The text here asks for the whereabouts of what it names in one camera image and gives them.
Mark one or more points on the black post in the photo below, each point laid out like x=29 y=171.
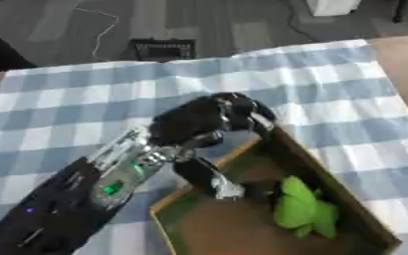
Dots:
x=399 y=11

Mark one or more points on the white container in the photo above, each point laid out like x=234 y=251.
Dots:
x=331 y=6

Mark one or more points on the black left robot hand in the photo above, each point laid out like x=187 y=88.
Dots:
x=184 y=121

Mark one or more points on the black floor box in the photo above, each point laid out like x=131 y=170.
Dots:
x=163 y=49

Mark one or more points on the open tan cardboard box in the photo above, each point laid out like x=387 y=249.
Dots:
x=225 y=219

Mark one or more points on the green soft toy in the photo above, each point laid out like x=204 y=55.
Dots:
x=303 y=207

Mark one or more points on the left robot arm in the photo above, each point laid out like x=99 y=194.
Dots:
x=91 y=186

